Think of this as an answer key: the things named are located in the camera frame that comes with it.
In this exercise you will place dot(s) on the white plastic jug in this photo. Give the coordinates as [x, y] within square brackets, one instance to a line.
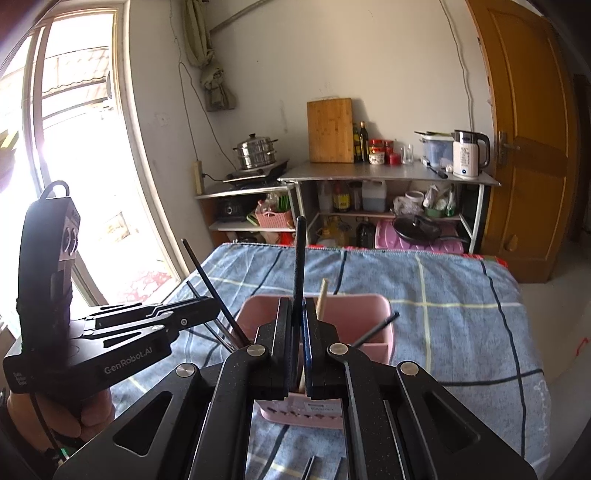
[374, 196]

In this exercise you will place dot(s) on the yellow oil bottle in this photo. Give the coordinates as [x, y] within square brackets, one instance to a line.
[336, 233]

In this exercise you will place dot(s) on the blue plaid tablecloth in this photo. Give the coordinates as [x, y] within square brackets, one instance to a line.
[438, 323]

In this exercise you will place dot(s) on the person's left hand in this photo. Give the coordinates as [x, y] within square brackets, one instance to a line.
[92, 410]

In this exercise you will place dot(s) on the dark oil bottle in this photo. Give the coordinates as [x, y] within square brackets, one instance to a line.
[364, 143]

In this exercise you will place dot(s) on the clear plastic storage container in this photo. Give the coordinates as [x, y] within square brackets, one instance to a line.
[436, 150]

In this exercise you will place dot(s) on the steel steamer pot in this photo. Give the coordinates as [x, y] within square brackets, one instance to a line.
[256, 152]

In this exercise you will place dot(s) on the bamboo cutting board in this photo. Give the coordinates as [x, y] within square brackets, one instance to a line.
[330, 131]

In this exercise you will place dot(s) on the glass sliding door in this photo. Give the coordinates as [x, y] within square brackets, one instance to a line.
[92, 161]

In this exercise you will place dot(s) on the pink plastic utensil basket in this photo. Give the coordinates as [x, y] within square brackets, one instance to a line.
[360, 309]

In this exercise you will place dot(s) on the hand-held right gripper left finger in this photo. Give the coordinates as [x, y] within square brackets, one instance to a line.
[277, 360]

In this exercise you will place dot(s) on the wooden side shelf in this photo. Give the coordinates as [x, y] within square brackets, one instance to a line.
[240, 191]

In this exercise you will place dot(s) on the white electric kettle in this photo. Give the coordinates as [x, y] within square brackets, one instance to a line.
[466, 154]

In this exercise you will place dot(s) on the metal kitchen table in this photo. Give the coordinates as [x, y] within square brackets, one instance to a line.
[369, 171]

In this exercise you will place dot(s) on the grey hanging cloth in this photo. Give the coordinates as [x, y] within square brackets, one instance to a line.
[217, 83]

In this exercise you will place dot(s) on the small pink woven basket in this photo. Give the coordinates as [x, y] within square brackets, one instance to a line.
[274, 219]

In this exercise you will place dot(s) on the red lid jar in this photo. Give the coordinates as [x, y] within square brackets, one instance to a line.
[376, 152]

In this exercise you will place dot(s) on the black frying pan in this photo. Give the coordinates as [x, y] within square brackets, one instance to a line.
[420, 228]

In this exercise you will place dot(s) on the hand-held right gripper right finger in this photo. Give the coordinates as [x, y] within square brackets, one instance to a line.
[314, 364]

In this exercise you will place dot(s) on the silver metal chopstick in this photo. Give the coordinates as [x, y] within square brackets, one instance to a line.
[210, 318]

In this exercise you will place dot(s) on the wooden door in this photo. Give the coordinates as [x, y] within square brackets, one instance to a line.
[526, 138]

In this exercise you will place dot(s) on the white ceramic cup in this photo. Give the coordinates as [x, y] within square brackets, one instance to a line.
[414, 199]

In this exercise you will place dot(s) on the beige chopstick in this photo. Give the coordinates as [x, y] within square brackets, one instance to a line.
[322, 295]

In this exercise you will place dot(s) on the soy sauce bottle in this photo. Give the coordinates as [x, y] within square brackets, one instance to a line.
[341, 198]

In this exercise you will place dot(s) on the black chopstick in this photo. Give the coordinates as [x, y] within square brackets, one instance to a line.
[298, 258]
[308, 468]
[212, 286]

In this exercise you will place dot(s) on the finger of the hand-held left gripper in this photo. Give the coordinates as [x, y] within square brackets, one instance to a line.
[184, 310]
[138, 333]

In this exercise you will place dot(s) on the clear drinking glass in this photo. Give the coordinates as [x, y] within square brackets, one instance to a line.
[407, 155]

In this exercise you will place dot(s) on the beige power strip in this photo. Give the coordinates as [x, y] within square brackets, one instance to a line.
[199, 177]

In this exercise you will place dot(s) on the black induction stove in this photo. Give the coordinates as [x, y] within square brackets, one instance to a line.
[254, 174]

